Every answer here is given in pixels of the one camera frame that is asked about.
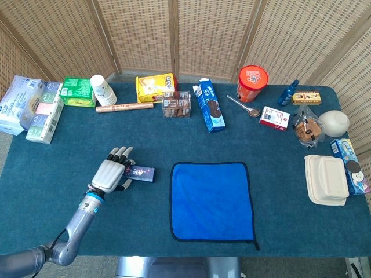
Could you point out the white bowl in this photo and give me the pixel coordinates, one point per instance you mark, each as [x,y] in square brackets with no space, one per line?
[334,123]

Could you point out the bright blue microfiber cloth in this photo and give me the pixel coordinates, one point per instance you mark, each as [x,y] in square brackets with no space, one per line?
[211,199]

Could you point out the clear bag of cookies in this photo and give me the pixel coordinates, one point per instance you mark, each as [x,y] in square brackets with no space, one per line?
[308,130]

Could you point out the small yellow brown box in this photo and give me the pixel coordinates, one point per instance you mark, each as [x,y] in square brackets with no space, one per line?
[307,98]

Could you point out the pastel tissue multi-pack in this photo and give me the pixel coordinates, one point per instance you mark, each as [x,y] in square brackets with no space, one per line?
[43,121]

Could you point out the dark teal table cover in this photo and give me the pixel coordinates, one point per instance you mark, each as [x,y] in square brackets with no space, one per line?
[130,226]

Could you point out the pale blue wipes pack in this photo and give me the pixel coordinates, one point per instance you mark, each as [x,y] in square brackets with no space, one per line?
[17,104]

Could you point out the red and white small box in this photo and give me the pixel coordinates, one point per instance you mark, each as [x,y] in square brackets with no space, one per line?
[274,118]

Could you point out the metal spoon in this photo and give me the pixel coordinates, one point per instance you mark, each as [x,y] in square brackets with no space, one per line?
[254,112]

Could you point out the white clamshell food container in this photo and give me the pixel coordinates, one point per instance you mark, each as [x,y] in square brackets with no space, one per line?
[327,179]

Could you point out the dark blue glasses case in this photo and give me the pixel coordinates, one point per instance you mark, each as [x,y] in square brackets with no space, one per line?
[142,173]

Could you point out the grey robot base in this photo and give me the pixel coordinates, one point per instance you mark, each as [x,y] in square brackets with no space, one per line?
[174,267]

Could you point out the dark blue cookie carton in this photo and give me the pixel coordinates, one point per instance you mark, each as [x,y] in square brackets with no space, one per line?
[211,110]

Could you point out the woven folding screen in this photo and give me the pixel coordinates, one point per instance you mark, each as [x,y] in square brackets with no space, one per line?
[139,34]

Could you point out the yellow snack bag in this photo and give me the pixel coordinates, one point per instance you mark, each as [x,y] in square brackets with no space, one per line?
[153,87]

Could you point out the green tissue pack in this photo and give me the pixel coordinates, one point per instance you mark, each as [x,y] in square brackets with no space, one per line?
[76,89]

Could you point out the clear box of chocolate cups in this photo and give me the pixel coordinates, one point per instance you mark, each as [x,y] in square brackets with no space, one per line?
[176,105]

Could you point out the blue spray bottle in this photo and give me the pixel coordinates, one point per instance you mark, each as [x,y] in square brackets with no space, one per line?
[285,97]

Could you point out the white paper cup stack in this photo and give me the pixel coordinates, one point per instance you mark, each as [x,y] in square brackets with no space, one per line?
[101,89]

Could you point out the light blue cartoon cookie box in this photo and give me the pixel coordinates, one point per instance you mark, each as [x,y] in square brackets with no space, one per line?
[353,165]

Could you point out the orange instant noodle tub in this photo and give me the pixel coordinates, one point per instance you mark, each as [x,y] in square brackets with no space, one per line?
[252,84]

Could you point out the brown paper wrap roll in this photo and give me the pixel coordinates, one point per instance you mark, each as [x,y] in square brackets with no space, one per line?
[124,107]

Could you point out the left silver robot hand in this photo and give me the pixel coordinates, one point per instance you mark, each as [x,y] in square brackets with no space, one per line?
[108,175]

